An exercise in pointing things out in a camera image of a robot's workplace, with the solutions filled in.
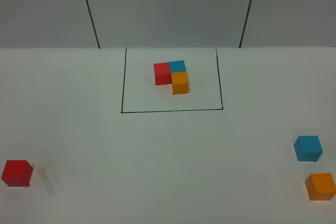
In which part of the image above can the blue template cube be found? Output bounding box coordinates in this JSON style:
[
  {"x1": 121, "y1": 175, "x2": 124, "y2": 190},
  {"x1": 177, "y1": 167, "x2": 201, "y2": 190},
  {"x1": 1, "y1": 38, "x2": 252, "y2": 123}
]
[{"x1": 169, "y1": 60, "x2": 186, "y2": 73}]

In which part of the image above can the orange template cube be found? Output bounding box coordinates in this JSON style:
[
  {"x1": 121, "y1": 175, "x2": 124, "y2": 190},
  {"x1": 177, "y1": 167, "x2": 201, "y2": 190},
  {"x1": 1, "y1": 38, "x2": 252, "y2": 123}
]
[{"x1": 171, "y1": 71, "x2": 190, "y2": 95}]

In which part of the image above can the orange loose cube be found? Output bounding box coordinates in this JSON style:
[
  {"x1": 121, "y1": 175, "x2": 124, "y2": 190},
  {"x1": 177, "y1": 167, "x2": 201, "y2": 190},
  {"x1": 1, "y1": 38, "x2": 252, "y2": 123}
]
[{"x1": 304, "y1": 173, "x2": 336, "y2": 201}]

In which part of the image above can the red template cube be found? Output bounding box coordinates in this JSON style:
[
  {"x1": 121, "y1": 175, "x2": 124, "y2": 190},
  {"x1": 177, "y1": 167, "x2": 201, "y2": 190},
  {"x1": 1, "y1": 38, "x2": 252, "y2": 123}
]
[{"x1": 153, "y1": 62, "x2": 171, "y2": 86}]

